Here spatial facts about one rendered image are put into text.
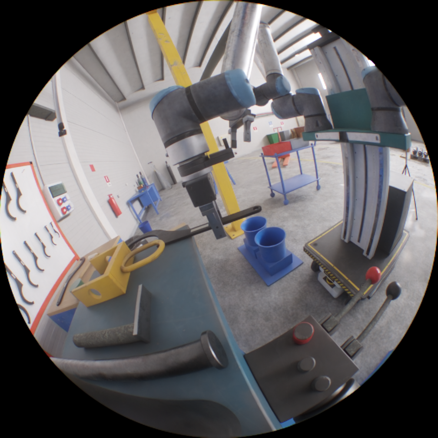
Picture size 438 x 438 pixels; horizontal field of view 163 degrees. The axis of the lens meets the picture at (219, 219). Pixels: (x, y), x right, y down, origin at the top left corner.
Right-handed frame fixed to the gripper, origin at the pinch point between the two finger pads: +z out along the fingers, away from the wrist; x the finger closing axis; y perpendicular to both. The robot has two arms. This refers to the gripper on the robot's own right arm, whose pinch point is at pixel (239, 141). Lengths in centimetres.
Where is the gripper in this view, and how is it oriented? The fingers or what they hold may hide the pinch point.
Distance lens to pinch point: 68.7
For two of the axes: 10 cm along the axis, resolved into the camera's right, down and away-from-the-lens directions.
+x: -3.1, -2.2, 9.3
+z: -0.1, 9.7, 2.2
